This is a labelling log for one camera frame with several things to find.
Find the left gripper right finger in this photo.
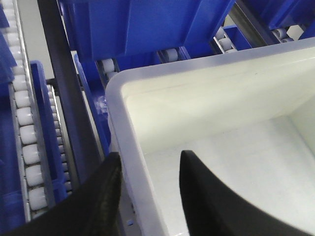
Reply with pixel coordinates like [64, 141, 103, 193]
[179, 150, 308, 236]

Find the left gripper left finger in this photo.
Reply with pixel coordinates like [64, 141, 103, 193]
[5, 152, 122, 236]

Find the white plastic tote bin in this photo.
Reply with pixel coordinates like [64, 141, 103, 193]
[105, 38, 315, 236]

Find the dark steel shelf beam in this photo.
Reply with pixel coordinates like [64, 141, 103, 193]
[37, 0, 100, 184]

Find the blue bin far left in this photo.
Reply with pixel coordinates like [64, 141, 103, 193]
[0, 0, 25, 233]

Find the blue bin behind tote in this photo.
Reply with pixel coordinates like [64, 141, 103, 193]
[59, 0, 234, 61]

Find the left white roller track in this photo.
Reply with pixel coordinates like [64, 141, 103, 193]
[0, 0, 55, 222]

